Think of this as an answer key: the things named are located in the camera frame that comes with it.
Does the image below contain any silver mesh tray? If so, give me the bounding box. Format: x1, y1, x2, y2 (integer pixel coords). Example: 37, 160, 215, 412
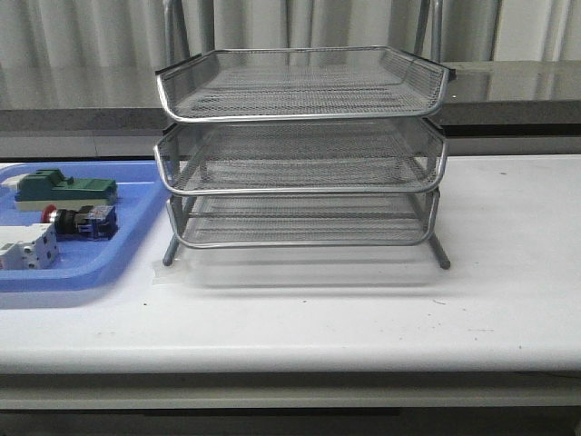
167, 191, 440, 249
153, 118, 448, 196
155, 46, 455, 124

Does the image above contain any red emergency stop button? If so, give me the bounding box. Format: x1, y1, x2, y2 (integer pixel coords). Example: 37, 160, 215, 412
41, 204, 118, 240

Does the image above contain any blue plastic tray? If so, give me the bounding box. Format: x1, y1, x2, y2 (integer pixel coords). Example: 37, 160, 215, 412
1, 161, 168, 292

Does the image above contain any white circuit breaker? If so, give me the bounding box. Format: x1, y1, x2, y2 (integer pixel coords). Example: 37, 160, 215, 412
1, 223, 59, 270

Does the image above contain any silver metal rack frame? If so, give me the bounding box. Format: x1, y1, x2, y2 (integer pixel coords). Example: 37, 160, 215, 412
162, 0, 452, 270

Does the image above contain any green and beige switch block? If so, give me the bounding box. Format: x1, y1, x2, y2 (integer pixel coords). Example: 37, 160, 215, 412
1, 169, 118, 212

